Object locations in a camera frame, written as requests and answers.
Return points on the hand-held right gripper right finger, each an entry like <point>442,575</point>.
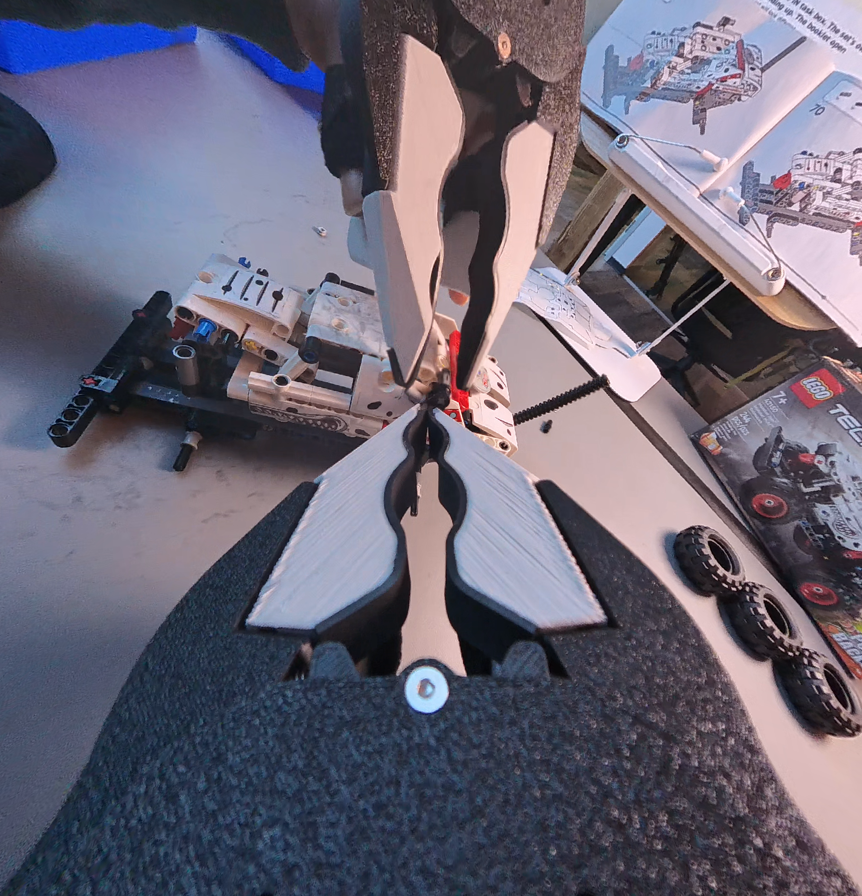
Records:
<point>522,560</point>

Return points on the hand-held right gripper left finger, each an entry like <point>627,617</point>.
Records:
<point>326,560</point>

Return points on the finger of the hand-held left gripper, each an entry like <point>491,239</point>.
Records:
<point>413,175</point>
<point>525,196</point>

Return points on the small black lego connector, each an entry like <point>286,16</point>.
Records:
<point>438,395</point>

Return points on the white lego truck model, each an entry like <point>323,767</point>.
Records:
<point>298,350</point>

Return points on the lego instruction booklet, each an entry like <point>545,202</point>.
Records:
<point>809,140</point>

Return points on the lego sticker sheet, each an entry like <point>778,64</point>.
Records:
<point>564,308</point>

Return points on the black lego tyre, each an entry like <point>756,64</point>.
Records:
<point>802,693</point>
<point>700,567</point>
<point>749,626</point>

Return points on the lego set box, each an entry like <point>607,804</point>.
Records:
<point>788,476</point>

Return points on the person's left hand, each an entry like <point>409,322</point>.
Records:
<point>326,28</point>

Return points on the white booklet stand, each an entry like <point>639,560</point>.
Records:
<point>683,203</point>

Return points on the printed task sheet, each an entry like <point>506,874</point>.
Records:
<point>823,28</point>

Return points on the blue storage bin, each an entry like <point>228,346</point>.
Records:
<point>88,45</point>

